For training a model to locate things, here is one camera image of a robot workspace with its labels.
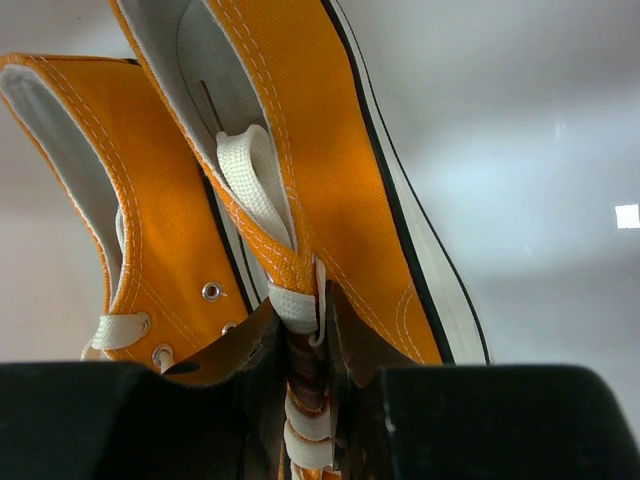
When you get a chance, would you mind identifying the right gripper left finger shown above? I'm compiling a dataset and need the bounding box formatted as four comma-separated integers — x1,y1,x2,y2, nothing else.
1,303,285,479

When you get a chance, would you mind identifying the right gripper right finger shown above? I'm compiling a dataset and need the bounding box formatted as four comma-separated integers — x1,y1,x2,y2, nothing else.
326,283,639,479

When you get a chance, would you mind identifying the orange canvas sneaker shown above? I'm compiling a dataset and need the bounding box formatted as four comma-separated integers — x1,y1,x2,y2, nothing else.
112,1,490,479
1,53,262,372

